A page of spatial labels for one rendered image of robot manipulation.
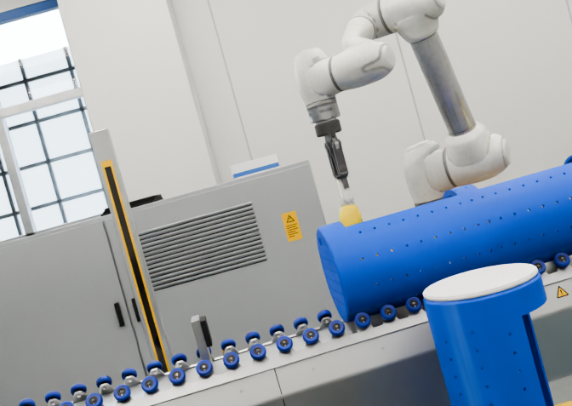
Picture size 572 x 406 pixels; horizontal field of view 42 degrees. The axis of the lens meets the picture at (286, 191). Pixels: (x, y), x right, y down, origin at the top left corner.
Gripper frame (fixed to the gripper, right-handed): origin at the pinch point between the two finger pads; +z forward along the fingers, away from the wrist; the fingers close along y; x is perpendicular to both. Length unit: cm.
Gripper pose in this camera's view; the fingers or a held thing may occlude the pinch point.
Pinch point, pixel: (345, 189)
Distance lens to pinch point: 215.7
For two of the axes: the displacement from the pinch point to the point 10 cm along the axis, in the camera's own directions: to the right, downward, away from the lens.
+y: 1.2, -0.1, -9.9
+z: 2.7, 9.6, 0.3
